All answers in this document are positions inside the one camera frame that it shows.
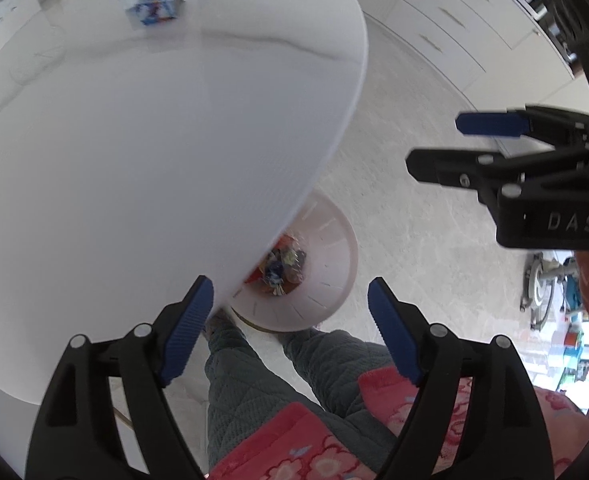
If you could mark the tan round table base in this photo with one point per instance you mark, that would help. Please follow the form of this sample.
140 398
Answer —
249 321

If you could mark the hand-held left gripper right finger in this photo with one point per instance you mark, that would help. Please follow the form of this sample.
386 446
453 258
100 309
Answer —
394 332

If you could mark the person's pink floral jacket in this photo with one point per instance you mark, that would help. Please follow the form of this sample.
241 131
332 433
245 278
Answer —
294 440

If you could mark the person's purple slipper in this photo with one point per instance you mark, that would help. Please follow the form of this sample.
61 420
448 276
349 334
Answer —
217 322

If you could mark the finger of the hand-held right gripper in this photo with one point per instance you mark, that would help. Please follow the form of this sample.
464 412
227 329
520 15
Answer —
444 165
489 124

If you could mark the pile of colourful wrappers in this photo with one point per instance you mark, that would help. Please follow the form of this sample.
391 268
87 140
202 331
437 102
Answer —
279 265

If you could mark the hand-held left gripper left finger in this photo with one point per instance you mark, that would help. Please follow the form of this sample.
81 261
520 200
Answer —
187 330

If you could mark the white drawer cabinet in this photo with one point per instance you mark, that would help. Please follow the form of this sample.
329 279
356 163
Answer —
454 10

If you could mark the grey exercise machine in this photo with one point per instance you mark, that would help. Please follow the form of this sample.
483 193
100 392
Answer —
539 285

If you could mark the clear storage boxes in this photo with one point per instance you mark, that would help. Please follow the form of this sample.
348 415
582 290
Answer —
574 345

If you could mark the white round waste bin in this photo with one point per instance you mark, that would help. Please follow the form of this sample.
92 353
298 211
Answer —
332 240

